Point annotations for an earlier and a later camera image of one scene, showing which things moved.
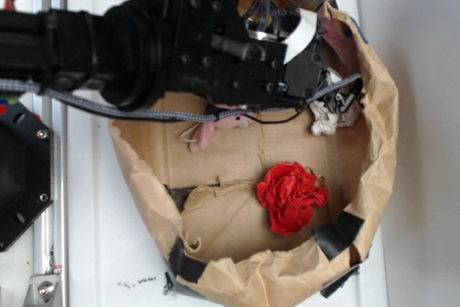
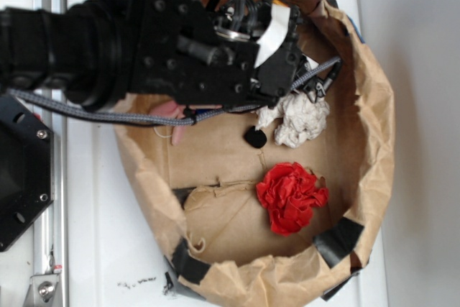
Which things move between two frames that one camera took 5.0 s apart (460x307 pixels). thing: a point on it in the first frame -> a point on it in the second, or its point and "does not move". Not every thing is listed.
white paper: (325, 121) -> (301, 119)
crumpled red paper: (289, 193) does not move
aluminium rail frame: (48, 285) does not move
